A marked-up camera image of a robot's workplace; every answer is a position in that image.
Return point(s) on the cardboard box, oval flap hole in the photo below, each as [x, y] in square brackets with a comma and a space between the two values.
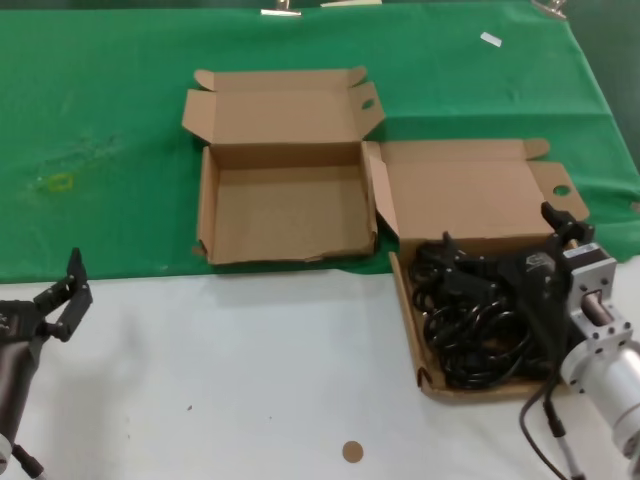
[290, 210]

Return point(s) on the cardboard box, round flap hole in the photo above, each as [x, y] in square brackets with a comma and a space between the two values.
[460, 200]

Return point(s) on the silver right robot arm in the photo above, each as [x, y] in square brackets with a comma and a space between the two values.
[615, 390]

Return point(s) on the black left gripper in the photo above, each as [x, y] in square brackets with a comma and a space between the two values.
[17, 322]

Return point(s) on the right gripper with motor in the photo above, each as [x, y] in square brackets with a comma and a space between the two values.
[590, 270]

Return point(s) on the round brown cardboard disc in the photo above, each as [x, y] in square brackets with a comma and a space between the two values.
[352, 452]

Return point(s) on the beige strip at table edge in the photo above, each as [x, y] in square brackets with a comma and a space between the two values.
[350, 3]

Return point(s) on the small yellow-green tape piece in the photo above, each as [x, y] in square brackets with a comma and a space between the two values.
[61, 183]

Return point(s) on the green table cloth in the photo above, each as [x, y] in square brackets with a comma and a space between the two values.
[100, 100]

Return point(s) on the small white label strip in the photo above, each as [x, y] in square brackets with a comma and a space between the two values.
[491, 39]

